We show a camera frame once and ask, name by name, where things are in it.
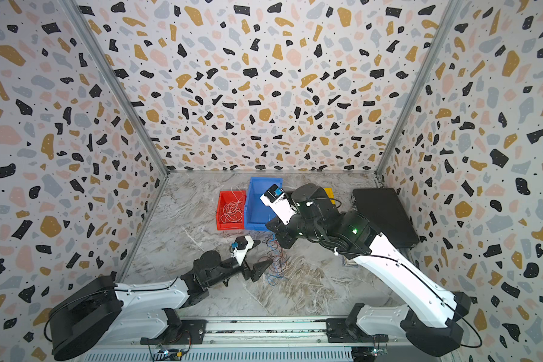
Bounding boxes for cable pile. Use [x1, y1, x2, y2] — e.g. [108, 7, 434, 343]
[264, 232, 293, 287]

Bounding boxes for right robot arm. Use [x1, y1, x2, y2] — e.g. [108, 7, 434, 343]
[260, 183, 472, 357]

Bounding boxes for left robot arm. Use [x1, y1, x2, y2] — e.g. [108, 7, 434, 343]
[45, 250, 273, 361]

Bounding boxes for blue plastic bin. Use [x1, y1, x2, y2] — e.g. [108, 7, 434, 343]
[244, 177, 283, 232]

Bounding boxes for red plastic bin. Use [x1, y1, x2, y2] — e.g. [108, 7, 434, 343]
[216, 190, 247, 231]

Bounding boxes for yellow plastic bin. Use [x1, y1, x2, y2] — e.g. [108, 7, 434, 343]
[324, 188, 334, 198]

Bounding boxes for black briefcase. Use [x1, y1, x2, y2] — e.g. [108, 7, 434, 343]
[351, 188, 420, 248]

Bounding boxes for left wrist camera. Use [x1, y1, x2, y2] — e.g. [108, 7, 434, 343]
[230, 235, 255, 266]

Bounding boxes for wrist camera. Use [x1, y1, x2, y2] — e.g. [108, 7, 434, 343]
[230, 235, 255, 266]
[260, 184, 297, 226]

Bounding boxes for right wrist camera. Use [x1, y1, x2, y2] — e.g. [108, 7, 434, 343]
[260, 184, 297, 226]

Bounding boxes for white cable in red bin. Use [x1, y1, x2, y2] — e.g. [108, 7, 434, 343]
[220, 185, 246, 225]

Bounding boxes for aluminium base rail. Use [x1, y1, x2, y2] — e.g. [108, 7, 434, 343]
[77, 317, 435, 361]

